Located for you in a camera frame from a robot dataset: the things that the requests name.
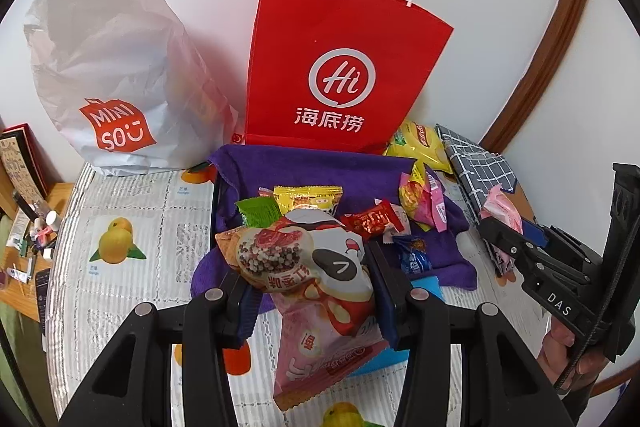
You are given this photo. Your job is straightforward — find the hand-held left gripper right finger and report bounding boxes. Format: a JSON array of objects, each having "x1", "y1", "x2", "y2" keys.
[{"x1": 367, "y1": 240, "x2": 583, "y2": 427}]

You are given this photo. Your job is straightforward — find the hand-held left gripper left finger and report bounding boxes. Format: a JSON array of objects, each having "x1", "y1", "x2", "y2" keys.
[{"x1": 57, "y1": 270, "x2": 261, "y2": 427}]

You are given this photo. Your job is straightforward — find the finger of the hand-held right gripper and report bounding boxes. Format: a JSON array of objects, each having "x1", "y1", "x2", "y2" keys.
[
  {"x1": 477, "y1": 216, "x2": 593, "y2": 288},
  {"x1": 520, "y1": 219, "x2": 601, "y2": 271}
]

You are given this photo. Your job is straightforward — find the pink square snack packet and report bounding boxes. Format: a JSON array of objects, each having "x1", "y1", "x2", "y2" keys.
[{"x1": 480, "y1": 184, "x2": 526, "y2": 278}]

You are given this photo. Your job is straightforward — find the blue cookie packet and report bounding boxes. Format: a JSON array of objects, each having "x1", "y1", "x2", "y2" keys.
[{"x1": 392, "y1": 234, "x2": 433, "y2": 275}]

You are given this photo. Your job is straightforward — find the large pink cartoon snack bag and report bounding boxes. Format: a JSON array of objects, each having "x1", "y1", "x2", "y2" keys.
[{"x1": 215, "y1": 207, "x2": 391, "y2": 413}]

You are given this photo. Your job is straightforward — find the red snack packet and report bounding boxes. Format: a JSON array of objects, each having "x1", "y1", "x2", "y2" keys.
[{"x1": 340, "y1": 199, "x2": 406, "y2": 243}]

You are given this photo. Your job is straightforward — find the pink yellow snack bag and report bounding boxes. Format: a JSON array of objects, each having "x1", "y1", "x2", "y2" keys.
[{"x1": 397, "y1": 162, "x2": 451, "y2": 233}]

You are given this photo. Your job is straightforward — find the green triangular packet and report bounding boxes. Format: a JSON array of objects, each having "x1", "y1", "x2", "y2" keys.
[{"x1": 235, "y1": 196, "x2": 281, "y2": 228}]

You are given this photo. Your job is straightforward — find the yellow snack packet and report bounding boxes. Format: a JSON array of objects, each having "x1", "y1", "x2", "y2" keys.
[{"x1": 272, "y1": 184, "x2": 346, "y2": 218}]

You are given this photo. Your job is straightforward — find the person's right hand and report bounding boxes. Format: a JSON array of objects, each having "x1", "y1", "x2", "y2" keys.
[{"x1": 537, "y1": 314, "x2": 607, "y2": 394}]

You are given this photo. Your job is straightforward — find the blue tissue pack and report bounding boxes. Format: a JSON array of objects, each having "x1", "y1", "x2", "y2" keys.
[{"x1": 350, "y1": 274, "x2": 446, "y2": 378}]

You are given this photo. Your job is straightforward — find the grey checked folded cloth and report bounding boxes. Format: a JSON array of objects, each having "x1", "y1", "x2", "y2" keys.
[{"x1": 435, "y1": 123, "x2": 523, "y2": 278}]

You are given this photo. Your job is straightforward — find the yellow chips bag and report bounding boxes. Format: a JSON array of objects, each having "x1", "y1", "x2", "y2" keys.
[{"x1": 382, "y1": 119, "x2": 453, "y2": 172}]

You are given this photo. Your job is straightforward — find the purple towel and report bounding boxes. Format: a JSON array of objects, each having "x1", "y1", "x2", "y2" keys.
[{"x1": 192, "y1": 144, "x2": 478, "y2": 338}]

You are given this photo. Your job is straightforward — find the dark phone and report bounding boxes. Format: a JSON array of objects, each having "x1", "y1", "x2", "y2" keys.
[{"x1": 35, "y1": 269, "x2": 51, "y2": 323}]

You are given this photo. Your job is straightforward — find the wooden side table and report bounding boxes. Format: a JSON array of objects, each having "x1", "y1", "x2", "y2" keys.
[{"x1": 0, "y1": 182, "x2": 76, "y2": 323}]

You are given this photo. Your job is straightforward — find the red paper bag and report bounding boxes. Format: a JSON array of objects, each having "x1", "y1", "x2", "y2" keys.
[{"x1": 245, "y1": 0, "x2": 456, "y2": 155}]

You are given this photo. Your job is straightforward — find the white plastic bag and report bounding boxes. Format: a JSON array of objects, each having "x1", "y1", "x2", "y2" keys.
[{"x1": 22, "y1": 0, "x2": 238, "y2": 178}]

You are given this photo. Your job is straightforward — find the brown wooden door frame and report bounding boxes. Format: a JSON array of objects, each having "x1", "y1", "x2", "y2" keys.
[{"x1": 477, "y1": 0, "x2": 596, "y2": 155}]

